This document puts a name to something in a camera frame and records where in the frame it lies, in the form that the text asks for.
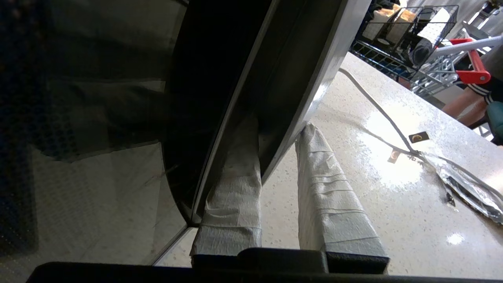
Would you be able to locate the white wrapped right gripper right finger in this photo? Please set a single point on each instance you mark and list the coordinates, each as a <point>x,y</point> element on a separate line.
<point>330,204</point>

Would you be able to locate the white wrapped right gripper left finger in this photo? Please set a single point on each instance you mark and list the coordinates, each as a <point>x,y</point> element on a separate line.
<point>235,204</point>

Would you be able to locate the black glass microwave door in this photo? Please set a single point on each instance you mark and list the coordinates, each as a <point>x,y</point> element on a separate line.
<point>118,118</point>

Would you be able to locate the small black sticker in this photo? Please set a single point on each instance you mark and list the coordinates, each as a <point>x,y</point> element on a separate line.
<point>419,137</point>

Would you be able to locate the silver foil wrapper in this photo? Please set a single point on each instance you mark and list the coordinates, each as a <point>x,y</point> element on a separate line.
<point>471,192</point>

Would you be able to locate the person in black shorts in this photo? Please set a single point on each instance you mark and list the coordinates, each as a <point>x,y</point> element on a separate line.
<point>467,102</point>

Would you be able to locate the green chair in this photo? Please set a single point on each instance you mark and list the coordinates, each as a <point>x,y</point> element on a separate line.
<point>497,122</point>

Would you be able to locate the white pole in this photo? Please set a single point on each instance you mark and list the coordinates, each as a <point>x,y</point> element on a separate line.
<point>463,45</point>

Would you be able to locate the red plastic frame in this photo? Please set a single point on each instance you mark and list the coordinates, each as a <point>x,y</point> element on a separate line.
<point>473,74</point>

